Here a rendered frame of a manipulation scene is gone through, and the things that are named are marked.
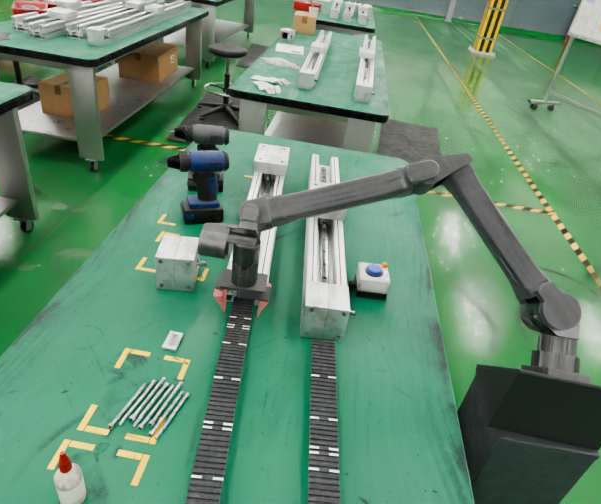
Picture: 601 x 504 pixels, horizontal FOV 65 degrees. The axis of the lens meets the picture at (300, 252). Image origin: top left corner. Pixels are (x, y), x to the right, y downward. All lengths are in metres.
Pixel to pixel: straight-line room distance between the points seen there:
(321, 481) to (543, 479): 0.53
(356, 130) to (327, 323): 1.92
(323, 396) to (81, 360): 0.49
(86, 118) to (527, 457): 3.04
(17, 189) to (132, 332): 1.81
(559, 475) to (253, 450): 0.64
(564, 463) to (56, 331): 1.08
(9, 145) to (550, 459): 2.49
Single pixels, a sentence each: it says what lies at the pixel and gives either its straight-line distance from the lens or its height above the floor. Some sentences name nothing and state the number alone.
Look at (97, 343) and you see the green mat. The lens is 1.09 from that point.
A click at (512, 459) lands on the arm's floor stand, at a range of 1.13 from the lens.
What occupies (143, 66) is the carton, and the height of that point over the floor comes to 0.35.
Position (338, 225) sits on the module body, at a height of 0.86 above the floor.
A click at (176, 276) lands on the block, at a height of 0.82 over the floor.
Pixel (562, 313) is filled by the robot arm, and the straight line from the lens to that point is 1.07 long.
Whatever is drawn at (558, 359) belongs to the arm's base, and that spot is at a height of 0.92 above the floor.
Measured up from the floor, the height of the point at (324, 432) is 0.81.
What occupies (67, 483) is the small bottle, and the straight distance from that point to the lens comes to 0.82.
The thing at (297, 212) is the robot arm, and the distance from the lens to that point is 0.99.
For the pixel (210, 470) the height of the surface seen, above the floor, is 0.81.
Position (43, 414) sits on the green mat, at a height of 0.78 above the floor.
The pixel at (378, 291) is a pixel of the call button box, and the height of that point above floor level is 0.81.
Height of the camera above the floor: 1.54
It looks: 34 degrees down
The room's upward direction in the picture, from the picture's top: 9 degrees clockwise
